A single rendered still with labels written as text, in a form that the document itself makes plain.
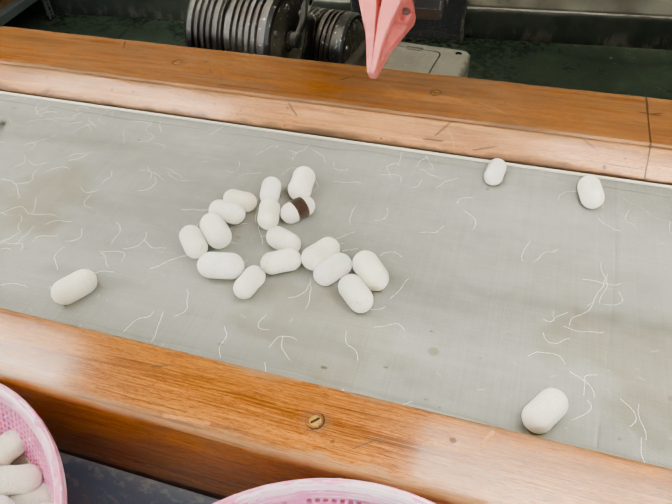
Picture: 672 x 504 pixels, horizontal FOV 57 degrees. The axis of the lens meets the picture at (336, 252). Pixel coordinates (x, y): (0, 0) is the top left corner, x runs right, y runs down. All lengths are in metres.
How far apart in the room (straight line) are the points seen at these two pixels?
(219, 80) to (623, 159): 0.42
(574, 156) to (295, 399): 0.37
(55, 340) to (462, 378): 0.28
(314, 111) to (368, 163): 0.09
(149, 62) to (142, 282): 0.34
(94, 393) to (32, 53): 0.53
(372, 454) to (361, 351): 0.10
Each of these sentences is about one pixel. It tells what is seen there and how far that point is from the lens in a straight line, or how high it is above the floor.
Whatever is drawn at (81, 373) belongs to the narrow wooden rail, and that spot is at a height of 0.76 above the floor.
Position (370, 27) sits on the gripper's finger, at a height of 0.86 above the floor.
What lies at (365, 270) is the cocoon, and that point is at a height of 0.76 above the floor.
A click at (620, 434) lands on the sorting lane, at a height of 0.74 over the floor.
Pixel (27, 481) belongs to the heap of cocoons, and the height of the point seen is 0.74.
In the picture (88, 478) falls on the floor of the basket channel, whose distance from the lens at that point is 0.51.
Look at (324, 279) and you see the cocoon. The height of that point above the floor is 0.75.
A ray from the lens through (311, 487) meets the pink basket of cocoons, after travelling 0.36.
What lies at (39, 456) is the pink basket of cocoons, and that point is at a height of 0.75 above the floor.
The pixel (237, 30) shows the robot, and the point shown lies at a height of 0.76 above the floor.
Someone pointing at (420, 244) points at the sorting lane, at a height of 0.74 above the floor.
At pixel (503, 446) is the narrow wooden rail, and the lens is 0.39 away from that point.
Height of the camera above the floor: 1.10
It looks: 44 degrees down
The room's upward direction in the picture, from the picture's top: 3 degrees counter-clockwise
